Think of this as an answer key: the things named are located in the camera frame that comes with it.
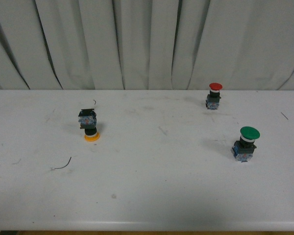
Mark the long curved wire scrap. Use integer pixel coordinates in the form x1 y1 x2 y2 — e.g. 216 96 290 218
51 157 72 171

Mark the white pleated curtain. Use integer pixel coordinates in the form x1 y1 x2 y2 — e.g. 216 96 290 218
0 0 294 90

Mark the green push button switch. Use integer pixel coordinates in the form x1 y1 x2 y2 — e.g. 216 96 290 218
231 126 260 162

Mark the red push button switch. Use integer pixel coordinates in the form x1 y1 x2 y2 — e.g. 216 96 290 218
206 83 223 110

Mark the yellow push button switch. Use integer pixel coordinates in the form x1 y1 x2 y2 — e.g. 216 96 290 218
78 108 100 142

